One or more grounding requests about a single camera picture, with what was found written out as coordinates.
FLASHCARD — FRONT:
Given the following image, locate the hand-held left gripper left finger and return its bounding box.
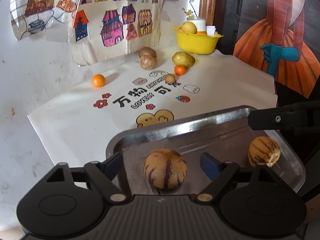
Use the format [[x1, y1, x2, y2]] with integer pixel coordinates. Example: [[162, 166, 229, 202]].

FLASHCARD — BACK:
[[46, 152, 132, 204]]

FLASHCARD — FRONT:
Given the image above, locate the white printed cloth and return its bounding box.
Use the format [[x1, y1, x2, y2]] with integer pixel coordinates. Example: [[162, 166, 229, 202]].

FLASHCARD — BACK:
[[27, 45, 278, 163]]

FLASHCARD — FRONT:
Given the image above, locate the striped pepino melon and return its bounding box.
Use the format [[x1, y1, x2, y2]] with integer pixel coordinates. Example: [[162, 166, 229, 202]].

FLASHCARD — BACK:
[[248, 136, 281, 168], [143, 148, 187, 189]]

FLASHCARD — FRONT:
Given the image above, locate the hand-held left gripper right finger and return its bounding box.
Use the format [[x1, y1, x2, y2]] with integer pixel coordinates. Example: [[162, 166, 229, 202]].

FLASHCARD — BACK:
[[194, 152, 278, 204]]

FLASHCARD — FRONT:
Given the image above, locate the yellow flower twig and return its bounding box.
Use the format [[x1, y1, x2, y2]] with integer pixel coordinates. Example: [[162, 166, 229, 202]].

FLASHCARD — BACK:
[[182, 0, 199, 19]]

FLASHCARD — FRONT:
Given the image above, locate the child with fan drawing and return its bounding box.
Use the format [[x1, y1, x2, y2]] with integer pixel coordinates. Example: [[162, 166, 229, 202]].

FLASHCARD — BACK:
[[10, 0, 85, 40]]

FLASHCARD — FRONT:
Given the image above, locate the colourful houses drawing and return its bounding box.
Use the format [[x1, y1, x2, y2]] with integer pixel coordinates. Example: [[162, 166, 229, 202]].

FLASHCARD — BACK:
[[67, 0, 167, 67]]

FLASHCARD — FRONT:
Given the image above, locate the metal tray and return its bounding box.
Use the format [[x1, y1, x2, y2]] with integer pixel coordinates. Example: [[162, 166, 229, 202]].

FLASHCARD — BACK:
[[105, 106, 306, 195]]

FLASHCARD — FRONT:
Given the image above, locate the yellow-green mango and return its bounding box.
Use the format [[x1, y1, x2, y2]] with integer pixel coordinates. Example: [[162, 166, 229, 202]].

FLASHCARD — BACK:
[[172, 51, 196, 68]]

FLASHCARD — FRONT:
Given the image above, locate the white and orange jar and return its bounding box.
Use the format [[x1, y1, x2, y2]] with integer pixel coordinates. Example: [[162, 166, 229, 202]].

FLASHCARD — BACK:
[[186, 17, 207, 35]]

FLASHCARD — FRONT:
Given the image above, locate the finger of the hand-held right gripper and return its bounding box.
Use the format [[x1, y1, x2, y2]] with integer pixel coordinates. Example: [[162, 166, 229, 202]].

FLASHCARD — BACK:
[[248, 99, 320, 132]]

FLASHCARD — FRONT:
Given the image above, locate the orange dress wall poster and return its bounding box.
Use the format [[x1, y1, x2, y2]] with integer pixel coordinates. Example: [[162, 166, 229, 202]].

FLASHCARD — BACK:
[[233, 0, 320, 98]]

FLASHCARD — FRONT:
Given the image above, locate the yellow round fruit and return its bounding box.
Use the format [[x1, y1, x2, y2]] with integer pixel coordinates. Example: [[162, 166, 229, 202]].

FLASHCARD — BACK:
[[181, 22, 198, 34]]

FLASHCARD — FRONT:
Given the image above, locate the yellow plastic bowl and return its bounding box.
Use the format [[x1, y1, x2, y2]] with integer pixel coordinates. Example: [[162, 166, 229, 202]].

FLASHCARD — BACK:
[[174, 25, 224, 55]]

